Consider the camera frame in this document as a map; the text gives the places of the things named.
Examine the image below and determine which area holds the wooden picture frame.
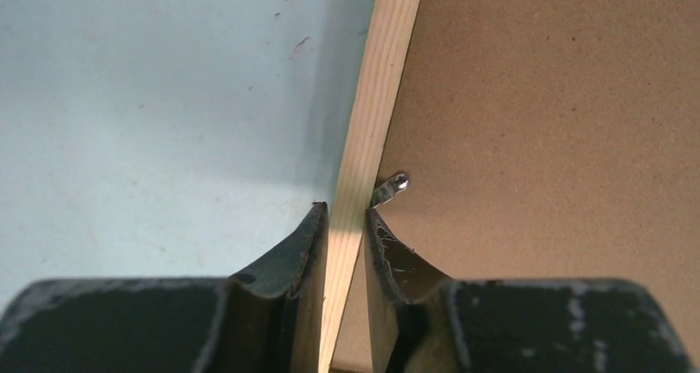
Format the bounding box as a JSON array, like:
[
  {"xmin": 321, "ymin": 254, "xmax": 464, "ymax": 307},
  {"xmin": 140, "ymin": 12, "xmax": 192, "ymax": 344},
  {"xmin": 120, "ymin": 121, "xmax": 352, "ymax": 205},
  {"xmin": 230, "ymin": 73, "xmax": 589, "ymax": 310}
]
[{"xmin": 318, "ymin": 0, "xmax": 420, "ymax": 372}]

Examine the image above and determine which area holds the brown backing board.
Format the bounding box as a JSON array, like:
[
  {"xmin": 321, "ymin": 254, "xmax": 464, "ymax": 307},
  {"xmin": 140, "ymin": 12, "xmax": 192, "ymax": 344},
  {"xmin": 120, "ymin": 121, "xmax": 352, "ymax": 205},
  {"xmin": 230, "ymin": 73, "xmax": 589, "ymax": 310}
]
[{"xmin": 330, "ymin": 0, "xmax": 700, "ymax": 373}]

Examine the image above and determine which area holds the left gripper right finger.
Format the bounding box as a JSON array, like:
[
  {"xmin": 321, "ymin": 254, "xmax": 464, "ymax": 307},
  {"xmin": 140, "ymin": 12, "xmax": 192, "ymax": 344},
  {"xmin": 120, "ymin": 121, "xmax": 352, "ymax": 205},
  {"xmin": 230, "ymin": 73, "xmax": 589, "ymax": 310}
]
[{"xmin": 365, "ymin": 210, "xmax": 695, "ymax": 372}]

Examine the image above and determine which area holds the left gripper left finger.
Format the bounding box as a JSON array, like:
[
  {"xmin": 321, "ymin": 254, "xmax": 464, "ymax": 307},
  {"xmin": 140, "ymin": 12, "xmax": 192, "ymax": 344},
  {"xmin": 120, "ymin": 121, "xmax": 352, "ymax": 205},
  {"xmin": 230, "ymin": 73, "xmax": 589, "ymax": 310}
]
[{"xmin": 1, "ymin": 202, "xmax": 328, "ymax": 372}]

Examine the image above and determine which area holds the metal turn clip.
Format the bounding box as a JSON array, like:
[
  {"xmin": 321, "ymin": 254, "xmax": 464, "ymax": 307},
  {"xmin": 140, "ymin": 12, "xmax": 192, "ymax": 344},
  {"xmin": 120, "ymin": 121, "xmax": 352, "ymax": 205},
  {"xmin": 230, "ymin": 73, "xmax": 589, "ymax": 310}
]
[{"xmin": 369, "ymin": 172, "xmax": 410, "ymax": 209}]

